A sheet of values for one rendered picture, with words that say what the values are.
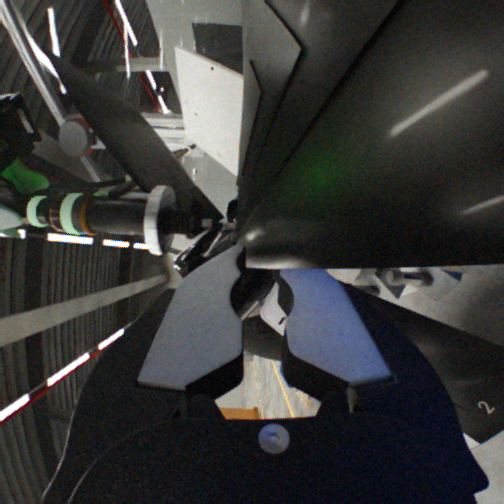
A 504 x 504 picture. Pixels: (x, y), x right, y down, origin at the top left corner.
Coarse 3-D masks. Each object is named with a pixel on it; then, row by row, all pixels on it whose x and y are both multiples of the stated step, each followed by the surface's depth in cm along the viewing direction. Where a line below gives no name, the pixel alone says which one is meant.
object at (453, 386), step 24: (384, 312) 22; (408, 312) 20; (408, 336) 20; (432, 336) 19; (456, 336) 17; (432, 360) 19; (456, 360) 17; (480, 360) 16; (456, 384) 17; (480, 384) 15; (456, 408) 17; (480, 432) 15
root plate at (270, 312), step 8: (272, 288) 30; (272, 296) 29; (264, 304) 30; (272, 304) 29; (264, 312) 30; (272, 312) 29; (280, 312) 29; (264, 320) 30; (272, 320) 29; (280, 328) 29
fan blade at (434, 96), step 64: (256, 0) 7; (320, 0) 4; (384, 0) 3; (448, 0) 2; (256, 64) 8; (320, 64) 4; (384, 64) 3; (448, 64) 2; (256, 128) 9; (320, 128) 5; (384, 128) 4; (448, 128) 3; (256, 192) 11; (320, 192) 6; (384, 192) 4; (448, 192) 3; (256, 256) 12; (320, 256) 7; (384, 256) 5; (448, 256) 3
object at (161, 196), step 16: (96, 192) 24; (112, 192) 24; (128, 192) 25; (160, 192) 21; (160, 208) 21; (176, 208) 26; (144, 224) 20; (160, 224) 21; (160, 240) 22; (160, 256) 24
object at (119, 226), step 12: (96, 204) 21; (108, 204) 22; (120, 204) 22; (132, 204) 22; (144, 204) 22; (96, 216) 21; (108, 216) 21; (120, 216) 21; (132, 216) 22; (144, 216) 22; (168, 216) 22; (180, 216) 22; (192, 216) 24; (96, 228) 22; (108, 228) 22; (120, 228) 22; (132, 228) 22; (168, 228) 23; (180, 228) 22
